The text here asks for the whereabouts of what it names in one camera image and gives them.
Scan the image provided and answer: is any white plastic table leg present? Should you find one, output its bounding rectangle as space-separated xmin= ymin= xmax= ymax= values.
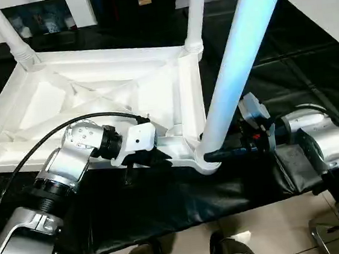
xmin=0 ymin=0 xmax=43 ymax=76
xmin=179 ymin=0 xmax=309 ymax=165
xmin=178 ymin=0 xmax=215 ymax=57

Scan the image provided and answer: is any white flat board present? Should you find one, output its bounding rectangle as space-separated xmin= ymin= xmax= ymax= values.
xmin=279 ymin=0 xmax=339 ymax=66

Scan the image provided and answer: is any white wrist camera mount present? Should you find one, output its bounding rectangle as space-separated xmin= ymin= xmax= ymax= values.
xmin=236 ymin=90 xmax=279 ymax=154
xmin=107 ymin=121 xmax=161 ymax=171

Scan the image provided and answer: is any white plastic table top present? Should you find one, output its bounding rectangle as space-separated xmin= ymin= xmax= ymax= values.
xmin=0 ymin=34 xmax=224 ymax=199

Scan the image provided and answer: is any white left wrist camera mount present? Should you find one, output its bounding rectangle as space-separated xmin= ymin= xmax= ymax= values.
xmin=107 ymin=121 xmax=161 ymax=171

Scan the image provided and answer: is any glossy black box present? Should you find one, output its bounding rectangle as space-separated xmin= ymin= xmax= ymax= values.
xmin=91 ymin=0 xmax=180 ymax=27

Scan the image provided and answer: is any black left wrist camera cable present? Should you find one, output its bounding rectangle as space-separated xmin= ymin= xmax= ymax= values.
xmin=0 ymin=107 xmax=162 ymax=231

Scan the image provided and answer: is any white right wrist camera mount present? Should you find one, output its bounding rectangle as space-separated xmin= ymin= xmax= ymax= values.
xmin=236 ymin=90 xmax=279 ymax=154

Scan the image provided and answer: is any black table mat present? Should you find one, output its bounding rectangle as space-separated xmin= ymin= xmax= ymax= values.
xmin=0 ymin=0 xmax=339 ymax=254

